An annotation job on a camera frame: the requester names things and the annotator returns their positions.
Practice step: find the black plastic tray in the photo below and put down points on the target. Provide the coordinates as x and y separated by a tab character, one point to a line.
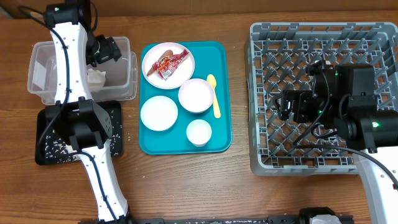
39	153

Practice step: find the red snack wrapper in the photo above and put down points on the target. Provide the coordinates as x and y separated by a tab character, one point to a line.
168	65

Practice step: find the brown sausage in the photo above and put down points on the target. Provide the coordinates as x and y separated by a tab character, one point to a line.
153	67

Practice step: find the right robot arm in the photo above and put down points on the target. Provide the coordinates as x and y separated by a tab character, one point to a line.
342	98

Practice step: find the grey dishwasher rack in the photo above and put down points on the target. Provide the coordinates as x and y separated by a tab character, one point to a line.
277	54

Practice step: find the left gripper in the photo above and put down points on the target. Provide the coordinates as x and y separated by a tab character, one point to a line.
110	50

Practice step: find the yellow plastic spoon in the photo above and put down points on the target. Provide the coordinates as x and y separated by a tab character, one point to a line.
216	108

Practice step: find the small white bowl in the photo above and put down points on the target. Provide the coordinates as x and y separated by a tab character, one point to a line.
159	113

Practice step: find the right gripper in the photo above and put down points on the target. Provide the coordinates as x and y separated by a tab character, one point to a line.
301	101

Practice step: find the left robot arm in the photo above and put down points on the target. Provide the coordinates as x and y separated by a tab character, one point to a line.
76	117

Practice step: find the teal serving tray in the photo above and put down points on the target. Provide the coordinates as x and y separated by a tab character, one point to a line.
189	112

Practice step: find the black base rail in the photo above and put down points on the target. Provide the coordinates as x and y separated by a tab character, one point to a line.
305	216

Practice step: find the large white bowl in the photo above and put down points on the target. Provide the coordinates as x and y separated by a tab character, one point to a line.
196	95

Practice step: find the white napkin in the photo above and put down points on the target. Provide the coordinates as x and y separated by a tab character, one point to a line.
96	79

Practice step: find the large white plate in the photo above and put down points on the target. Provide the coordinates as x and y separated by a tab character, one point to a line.
183	73

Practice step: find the white rice pile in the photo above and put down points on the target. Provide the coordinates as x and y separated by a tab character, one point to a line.
57	152

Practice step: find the clear plastic storage bin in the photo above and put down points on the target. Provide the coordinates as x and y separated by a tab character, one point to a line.
121	76

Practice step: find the white cup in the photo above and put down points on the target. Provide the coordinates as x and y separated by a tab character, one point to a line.
199	132

